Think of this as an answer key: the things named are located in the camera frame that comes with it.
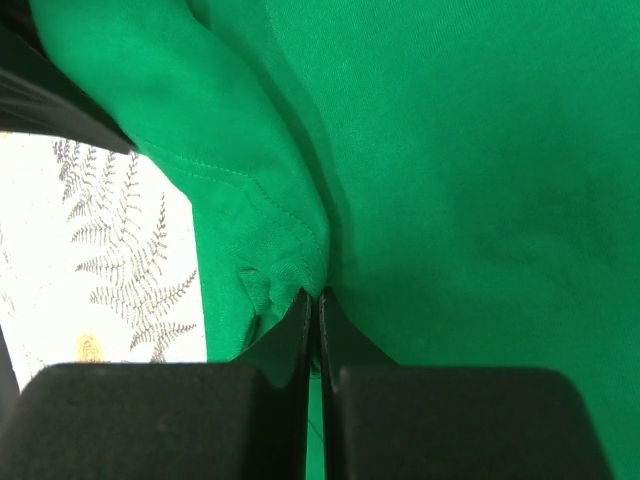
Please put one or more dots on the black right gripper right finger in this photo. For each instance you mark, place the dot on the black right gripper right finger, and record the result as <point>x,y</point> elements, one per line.
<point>383,420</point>

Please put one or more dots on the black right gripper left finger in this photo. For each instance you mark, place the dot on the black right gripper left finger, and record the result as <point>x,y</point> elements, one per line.
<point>243,419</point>

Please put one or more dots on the green t shirt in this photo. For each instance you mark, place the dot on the green t shirt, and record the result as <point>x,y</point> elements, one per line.
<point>463,174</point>

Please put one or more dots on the floral patterned table cloth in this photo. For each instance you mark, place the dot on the floral patterned table cloth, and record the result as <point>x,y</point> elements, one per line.
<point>98,258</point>

